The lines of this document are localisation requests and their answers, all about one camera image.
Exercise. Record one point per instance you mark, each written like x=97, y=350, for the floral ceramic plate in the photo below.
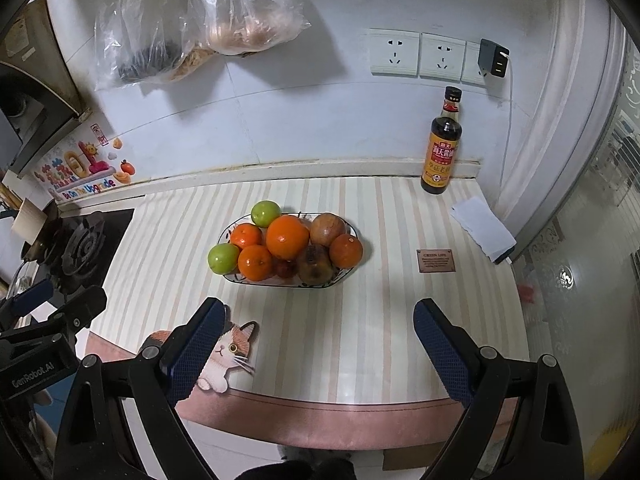
x=280, y=282

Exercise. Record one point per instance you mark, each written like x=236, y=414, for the range hood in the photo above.
x=30, y=85

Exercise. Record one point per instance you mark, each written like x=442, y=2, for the small red fruit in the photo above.
x=284, y=268

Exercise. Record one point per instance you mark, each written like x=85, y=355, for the tan round fruit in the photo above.
x=327, y=228

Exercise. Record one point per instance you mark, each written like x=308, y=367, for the dark sauce bottle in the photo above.
x=442, y=145

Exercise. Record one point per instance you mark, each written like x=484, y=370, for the white framed glass door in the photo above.
x=590, y=260

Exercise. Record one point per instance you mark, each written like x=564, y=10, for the white folded paper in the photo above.
x=482, y=227

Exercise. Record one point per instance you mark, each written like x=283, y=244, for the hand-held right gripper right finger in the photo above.
x=442, y=350

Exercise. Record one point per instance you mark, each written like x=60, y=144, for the beige paper cup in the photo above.
x=27, y=217

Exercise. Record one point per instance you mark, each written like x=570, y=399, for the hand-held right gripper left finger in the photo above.
x=197, y=355

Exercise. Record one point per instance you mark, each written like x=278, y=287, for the black plug charger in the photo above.
x=492, y=57

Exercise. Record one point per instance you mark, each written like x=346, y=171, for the small orange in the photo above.
x=346, y=250
x=255, y=262
x=246, y=236

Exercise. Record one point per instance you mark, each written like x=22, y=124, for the green apple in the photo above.
x=266, y=213
x=223, y=258

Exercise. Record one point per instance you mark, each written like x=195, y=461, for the dark brown fruit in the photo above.
x=315, y=265

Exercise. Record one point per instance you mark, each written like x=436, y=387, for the colourful wall sticker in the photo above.
x=75, y=175

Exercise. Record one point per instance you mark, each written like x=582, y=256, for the clear plastic bag tan contents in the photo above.
x=245, y=15

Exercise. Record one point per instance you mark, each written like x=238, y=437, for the white wall socket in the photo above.
x=442, y=56
x=470, y=72
x=394, y=52

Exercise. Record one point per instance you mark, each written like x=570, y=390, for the clear plastic bag dark contents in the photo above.
x=145, y=45

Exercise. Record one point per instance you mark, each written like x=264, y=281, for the black gas stove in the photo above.
x=85, y=245

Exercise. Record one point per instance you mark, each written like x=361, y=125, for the striped cat print table mat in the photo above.
x=350, y=335

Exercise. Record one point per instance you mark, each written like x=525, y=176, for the brown mat label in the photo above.
x=436, y=260

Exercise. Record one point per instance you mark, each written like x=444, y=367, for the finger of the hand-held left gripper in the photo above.
x=30, y=294
x=80, y=310

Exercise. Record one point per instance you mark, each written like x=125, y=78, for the large orange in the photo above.
x=287, y=236

